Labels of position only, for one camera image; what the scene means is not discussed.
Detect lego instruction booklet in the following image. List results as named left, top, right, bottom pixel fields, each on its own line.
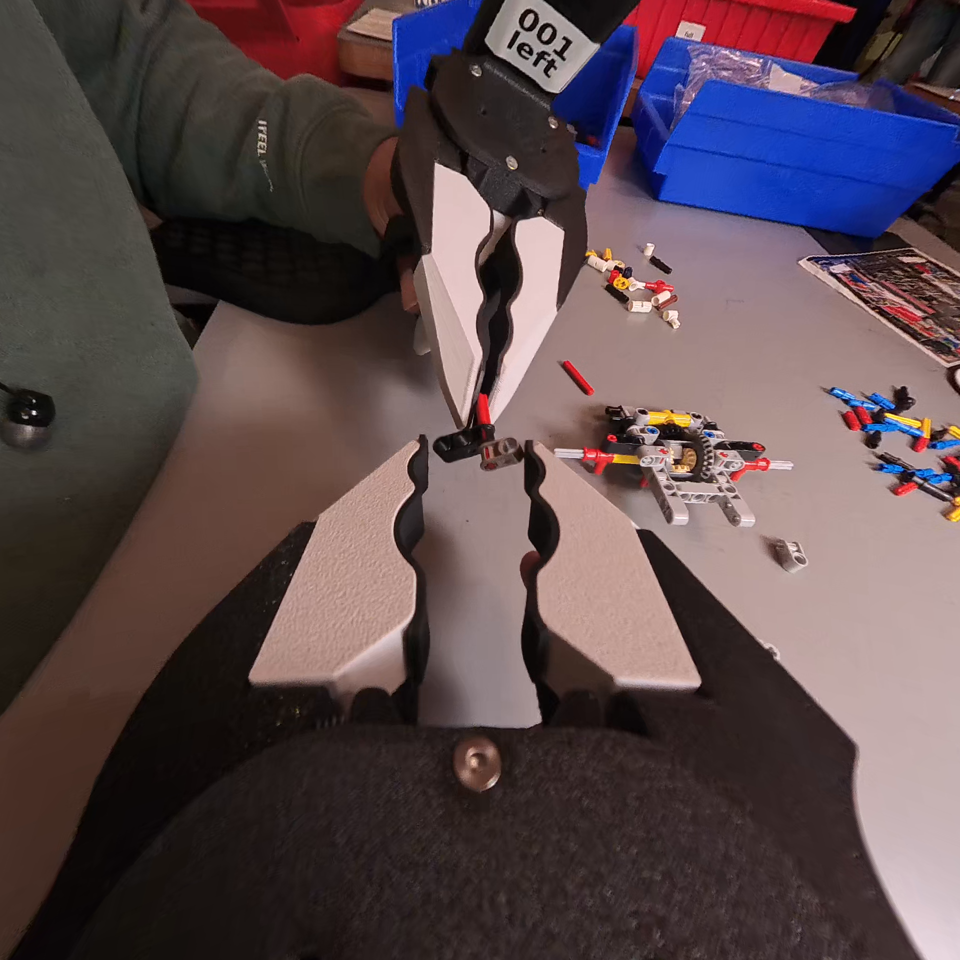
left=798, top=247, right=960, bottom=369

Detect pile of colourful lego pins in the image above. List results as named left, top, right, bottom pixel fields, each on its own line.
left=825, top=384, right=960, bottom=522

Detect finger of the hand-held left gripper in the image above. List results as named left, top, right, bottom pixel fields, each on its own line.
left=412, top=161, right=494, bottom=430
left=480, top=216, right=569, bottom=417

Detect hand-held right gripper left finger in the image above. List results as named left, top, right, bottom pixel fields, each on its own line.
left=249, top=437, right=432, bottom=725

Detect person's left forearm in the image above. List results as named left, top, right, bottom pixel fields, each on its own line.
left=33, top=0, right=395, bottom=256

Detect red plastic basket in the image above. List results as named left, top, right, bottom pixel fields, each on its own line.
left=187, top=0, right=369, bottom=84

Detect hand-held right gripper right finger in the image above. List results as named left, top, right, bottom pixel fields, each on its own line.
left=521, top=438, right=702, bottom=725

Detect stacked blue storage bins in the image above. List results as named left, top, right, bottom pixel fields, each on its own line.
left=632, top=36, right=960, bottom=239

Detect black hoodie drawstring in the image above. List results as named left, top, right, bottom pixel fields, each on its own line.
left=0, top=382, right=57, bottom=451

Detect black mesh chair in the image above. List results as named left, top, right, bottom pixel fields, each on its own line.
left=150, top=217, right=402, bottom=325

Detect grey lego gearbox assembly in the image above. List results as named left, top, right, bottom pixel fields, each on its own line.
left=553, top=403, right=795, bottom=528

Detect person's left hand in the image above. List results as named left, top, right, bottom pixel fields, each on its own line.
left=363, top=137, right=423, bottom=314

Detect blue parts bin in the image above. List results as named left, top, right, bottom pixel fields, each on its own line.
left=392, top=0, right=639, bottom=189

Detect bundle of clear plastic bags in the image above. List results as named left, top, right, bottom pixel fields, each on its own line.
left=671, top=41, right=901, bottom=114

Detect pile of small lego pieces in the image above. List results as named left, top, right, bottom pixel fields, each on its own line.
left=585, top=241, right=684, bottom=331

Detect red storage bin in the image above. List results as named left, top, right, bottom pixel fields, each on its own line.
left=626, top=0, right=856, bottom=80

